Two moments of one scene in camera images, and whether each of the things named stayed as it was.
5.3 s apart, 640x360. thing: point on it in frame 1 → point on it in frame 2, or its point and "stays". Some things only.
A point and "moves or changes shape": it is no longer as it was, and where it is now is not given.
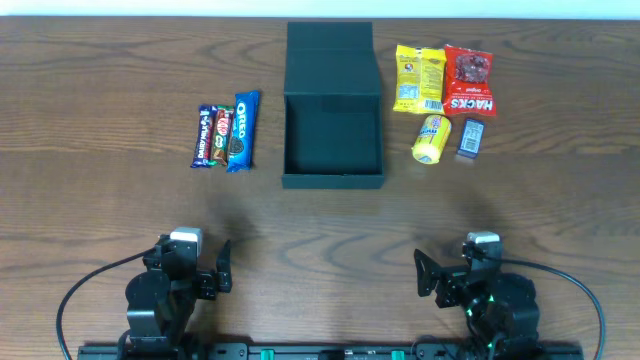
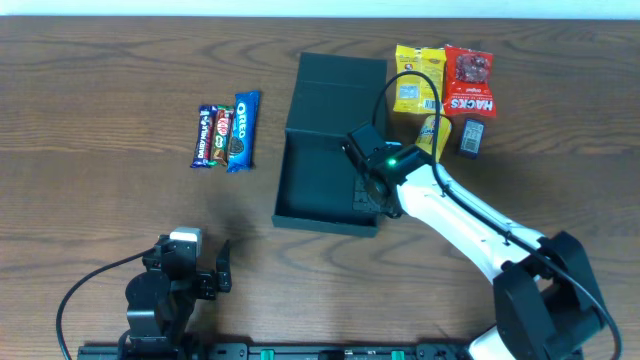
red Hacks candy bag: x=469 y=83 stays
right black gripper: x=445 y=285 → x=364 y=195
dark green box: x=332 y=108 moves or changes shape
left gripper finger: x=223 y=261 stays
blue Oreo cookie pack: x=243 y=131 stays
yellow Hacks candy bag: x=419 y=79 stays
